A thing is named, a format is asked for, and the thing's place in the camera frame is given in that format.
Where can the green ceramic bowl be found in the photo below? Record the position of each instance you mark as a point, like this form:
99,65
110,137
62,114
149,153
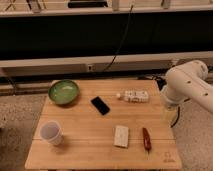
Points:
63,92

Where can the black rectangular eraser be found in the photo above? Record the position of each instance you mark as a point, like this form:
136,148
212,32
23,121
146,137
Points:
100,105

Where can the white wall outlet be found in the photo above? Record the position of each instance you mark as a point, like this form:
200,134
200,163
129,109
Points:
90,68

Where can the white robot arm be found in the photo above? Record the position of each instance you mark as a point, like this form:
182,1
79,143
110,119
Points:
188,81

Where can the red handled screwdriver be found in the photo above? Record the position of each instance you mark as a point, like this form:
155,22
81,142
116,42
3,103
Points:
146,140

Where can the white rectangular sponge block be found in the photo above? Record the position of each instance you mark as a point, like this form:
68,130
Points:
121,136

